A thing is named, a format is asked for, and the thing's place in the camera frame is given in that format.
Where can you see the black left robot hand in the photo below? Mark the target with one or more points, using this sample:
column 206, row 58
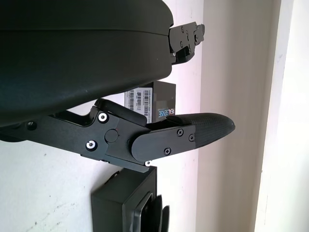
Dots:
column 72, row 60

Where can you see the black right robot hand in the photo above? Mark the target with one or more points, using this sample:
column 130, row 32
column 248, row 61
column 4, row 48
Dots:
column 163, row 215

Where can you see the black RealSense box lid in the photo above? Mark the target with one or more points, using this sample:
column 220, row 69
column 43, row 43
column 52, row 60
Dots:
column 164, row 96

